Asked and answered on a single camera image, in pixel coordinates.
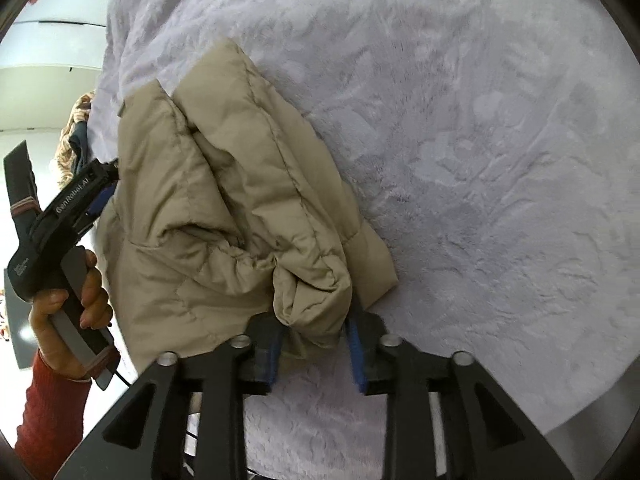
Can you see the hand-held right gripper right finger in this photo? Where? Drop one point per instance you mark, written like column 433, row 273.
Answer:
column 356, row 360

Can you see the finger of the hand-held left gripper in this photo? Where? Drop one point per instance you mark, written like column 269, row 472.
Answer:
column 100, row 200

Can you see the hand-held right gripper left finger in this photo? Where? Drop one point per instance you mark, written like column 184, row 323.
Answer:
column 270, row 357

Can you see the beige puffer jacket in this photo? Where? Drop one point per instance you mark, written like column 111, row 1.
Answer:
column 225, row 185

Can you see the person's left forearm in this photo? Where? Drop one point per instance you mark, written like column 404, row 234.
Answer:
column 50, row 410

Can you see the person's left hand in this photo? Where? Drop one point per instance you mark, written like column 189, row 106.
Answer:
column 47, row 330

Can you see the folded blue jeans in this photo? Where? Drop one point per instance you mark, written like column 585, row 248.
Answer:
column 82, row 147

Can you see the striped beige cloth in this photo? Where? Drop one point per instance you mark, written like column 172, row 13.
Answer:
column 70, row 125

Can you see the grey flat panel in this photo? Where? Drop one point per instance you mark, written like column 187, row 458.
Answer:
column 17, row 330

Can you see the white wardrobe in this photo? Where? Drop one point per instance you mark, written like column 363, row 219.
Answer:
column 60, row 20

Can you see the lavender plush blanket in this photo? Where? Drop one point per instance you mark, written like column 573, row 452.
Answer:
column 475, row 160

